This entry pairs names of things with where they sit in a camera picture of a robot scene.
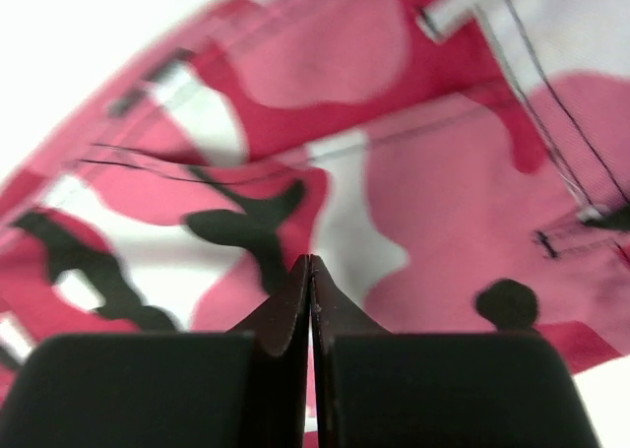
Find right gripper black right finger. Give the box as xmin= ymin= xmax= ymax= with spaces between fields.
xmin=309 ymin=257 xmax=599 ymax=447

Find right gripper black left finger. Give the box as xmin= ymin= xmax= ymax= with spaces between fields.
xmin=1 ymin=256 xmax=310 ymax=447

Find pink camouflage trousers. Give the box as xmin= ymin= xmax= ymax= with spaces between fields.
xmin=1 ymin=0 xmax=629 ymax=411

